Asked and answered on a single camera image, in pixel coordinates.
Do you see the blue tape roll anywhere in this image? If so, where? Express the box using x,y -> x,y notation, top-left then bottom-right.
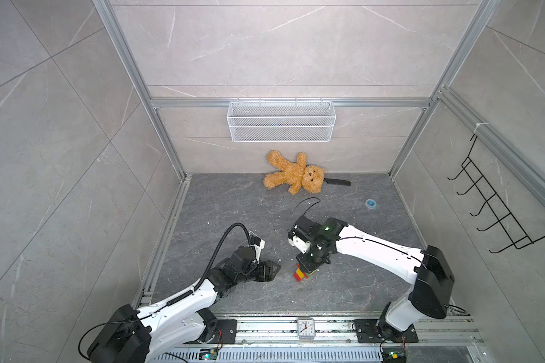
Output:
366,199 -> 377,210

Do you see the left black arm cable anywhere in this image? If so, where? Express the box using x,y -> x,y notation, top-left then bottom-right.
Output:
194,221 -> 253,291

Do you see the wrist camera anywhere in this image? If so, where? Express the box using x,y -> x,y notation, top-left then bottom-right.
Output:
249,231 -> 265,262
289,234 -> 310,253

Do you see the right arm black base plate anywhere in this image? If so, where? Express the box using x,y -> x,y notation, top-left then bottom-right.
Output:
352,319 -> 419,344

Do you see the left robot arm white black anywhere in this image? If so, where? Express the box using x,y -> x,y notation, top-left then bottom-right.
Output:
85,244 -> 281,362

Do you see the black comb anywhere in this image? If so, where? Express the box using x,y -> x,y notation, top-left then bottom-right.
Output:
324,178 -> 351,186

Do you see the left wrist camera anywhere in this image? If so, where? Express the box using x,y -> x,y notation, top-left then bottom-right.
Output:
249,231 -> 265,262

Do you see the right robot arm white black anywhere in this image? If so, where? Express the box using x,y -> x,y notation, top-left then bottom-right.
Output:
287,216 -> 456,343

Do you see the white wire mesh basket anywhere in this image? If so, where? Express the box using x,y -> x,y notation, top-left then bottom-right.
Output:
226,101 -> 337,143

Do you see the brown teddy bear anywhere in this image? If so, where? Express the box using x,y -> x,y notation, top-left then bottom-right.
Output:
263,150 -> 325,195

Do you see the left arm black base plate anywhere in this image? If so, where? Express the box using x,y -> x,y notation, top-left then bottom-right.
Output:
197,319 -> 238,344

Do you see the black wire hook rack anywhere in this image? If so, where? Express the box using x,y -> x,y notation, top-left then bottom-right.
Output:
447,136 -> 545,254

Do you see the small white desk clock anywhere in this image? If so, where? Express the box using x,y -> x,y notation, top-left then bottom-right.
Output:
297,318 -> 316,340

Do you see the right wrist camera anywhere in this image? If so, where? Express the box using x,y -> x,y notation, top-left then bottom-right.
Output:
289,234 -> 310,253

